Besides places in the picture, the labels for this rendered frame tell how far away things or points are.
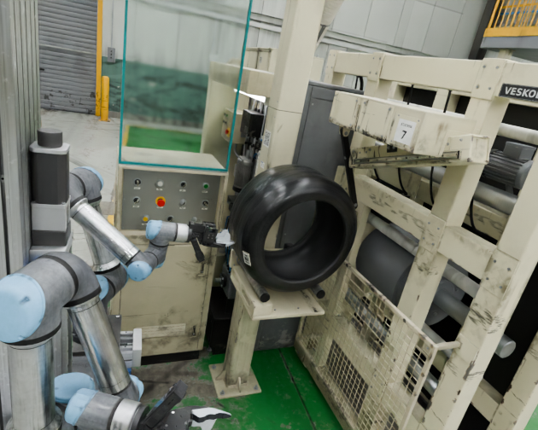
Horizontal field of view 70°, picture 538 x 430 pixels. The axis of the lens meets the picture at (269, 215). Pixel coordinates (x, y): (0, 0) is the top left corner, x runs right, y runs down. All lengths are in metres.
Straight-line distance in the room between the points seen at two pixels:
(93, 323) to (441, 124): 1.23
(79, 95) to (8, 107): 9.72
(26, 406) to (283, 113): 1.41
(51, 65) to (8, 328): 10.04
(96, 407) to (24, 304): 0.29
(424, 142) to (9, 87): 1.21
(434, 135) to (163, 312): 1.73
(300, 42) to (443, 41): 11.98
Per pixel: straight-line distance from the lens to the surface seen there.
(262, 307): 1.74
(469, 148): 1.46
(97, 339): 1.06
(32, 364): 0.99
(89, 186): 1.60
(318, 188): 1.57
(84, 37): 10.66
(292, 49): 1.81
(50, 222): 1.22
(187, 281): 2.31
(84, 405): 1.02
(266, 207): 1.52
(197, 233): 1.58
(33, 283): 0.89
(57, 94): 10.84
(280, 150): 1.86
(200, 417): 1.00
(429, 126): 1.45
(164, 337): 2.52
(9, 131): 1.07
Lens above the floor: 1.82
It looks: 20 degrees down
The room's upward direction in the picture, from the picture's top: 11 degrees clockwise
